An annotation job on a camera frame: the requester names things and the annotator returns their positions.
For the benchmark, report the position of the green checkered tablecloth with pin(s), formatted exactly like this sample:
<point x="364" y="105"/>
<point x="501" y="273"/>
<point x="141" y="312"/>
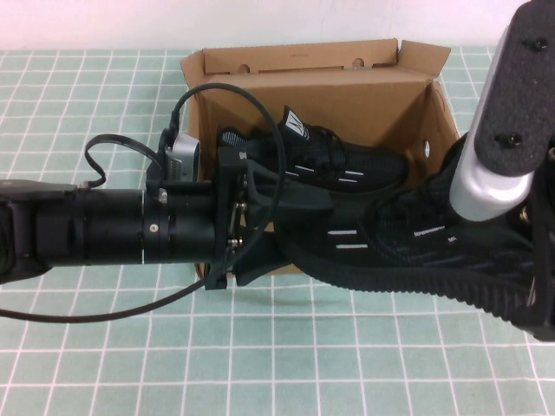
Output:
<point x="130" y="368"/>

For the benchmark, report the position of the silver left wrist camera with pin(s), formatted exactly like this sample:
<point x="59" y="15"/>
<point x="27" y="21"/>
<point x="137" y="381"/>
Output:
<point x="184" y="154"/>

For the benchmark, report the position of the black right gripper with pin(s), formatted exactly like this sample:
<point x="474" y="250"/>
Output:
<point x="544" y="281"/>

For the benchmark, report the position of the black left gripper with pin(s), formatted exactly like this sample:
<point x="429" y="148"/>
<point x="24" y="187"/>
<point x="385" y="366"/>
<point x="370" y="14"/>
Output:
<point x="227" y="216"/>

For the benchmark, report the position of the black right camera mount plate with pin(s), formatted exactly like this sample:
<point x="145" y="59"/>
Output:
<point x="520" y="86"/>

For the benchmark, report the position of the black left camera mount bracket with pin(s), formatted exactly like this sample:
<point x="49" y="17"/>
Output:
<point x="156" y="182"/>

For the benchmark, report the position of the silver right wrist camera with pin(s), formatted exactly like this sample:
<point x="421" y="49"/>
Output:
<point x="485" y="195"/>

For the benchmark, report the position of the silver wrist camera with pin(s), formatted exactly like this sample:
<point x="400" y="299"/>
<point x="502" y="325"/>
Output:
<point x="184" y="154"/>
<point x="485" y="195"/>

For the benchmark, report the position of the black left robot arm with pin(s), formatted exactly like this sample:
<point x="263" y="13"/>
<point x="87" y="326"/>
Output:
<point x="108" y="225"/>

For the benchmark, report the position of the brown cardboard shoe box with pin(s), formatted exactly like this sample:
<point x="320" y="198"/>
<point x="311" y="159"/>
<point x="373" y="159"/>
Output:
<point x="347" y="86"/>

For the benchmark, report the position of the black sneaker white tongue label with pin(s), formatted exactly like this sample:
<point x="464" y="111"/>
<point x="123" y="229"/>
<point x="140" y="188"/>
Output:
<point x="390" y="242"/>
<point x="368" y="162"/>

